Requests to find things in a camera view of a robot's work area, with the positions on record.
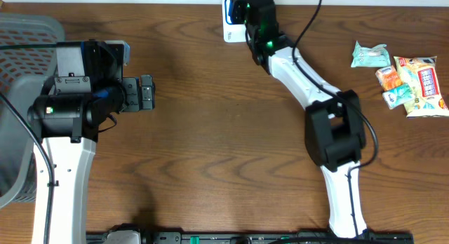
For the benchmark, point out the white barcode scanner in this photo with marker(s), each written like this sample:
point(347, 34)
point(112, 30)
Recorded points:
point(231, 33)

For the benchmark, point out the yellow wet wipes pack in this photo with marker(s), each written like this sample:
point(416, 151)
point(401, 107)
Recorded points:
point(420, 74)

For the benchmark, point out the small green tissue packet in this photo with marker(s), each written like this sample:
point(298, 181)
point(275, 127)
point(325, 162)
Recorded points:
point(398, 96)

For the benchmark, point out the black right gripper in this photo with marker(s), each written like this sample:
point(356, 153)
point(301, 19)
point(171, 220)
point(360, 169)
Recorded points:
point(235, 3)

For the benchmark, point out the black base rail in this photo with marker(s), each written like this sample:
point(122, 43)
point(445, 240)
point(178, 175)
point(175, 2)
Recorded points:
point(313, 237)

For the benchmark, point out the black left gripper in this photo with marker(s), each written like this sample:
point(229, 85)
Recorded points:
point(132, 87)

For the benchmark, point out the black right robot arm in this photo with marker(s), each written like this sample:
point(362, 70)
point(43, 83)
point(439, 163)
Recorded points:
point(334, 133)

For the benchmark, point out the green tissue pack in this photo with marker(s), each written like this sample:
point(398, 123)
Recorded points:
point(377, 56)

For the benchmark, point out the small orange box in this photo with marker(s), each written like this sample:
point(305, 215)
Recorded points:
point(388, 78)

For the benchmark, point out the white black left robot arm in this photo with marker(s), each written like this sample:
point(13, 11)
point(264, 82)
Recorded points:
point(67, 124)

